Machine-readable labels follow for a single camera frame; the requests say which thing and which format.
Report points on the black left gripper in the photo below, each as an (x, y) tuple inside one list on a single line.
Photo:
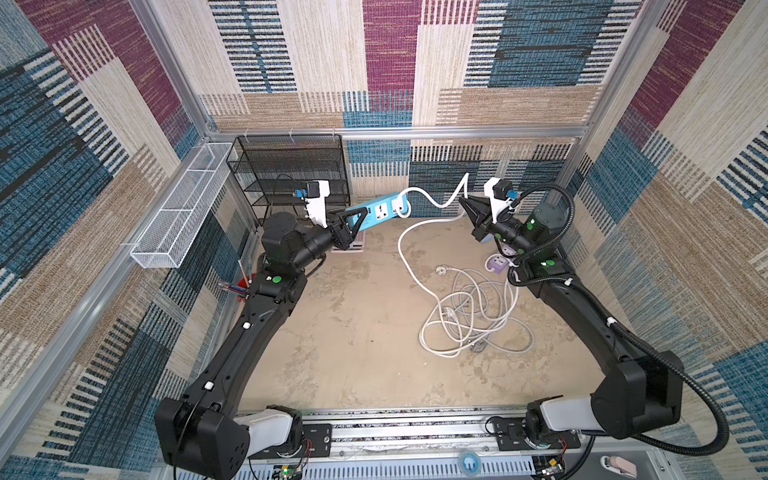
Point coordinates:
[(341, 233)]

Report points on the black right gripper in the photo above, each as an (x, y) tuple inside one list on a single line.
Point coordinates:
[(486, 219)]

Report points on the teal power strip with cord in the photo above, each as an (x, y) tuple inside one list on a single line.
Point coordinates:
[(395, 206)]

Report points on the purple power strip with cord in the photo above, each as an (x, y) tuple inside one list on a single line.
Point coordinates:
[(466, 318)]

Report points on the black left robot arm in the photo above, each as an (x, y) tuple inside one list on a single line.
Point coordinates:
[(199, 432)]

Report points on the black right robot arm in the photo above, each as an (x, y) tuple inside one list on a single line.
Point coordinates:
[(638, 393)]

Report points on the pink calculator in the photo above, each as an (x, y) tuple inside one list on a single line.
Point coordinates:
[(356, 246)]

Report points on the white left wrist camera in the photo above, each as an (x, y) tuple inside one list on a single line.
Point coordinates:
[(314, 194)]

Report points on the black wire mesh shelf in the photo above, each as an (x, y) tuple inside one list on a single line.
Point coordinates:
[(270, 169)]

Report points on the white wire mesh basket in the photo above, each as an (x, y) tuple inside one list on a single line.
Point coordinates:
[(166, 241)]

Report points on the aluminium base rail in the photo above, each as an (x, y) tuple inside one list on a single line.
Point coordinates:
[(477, 442)]

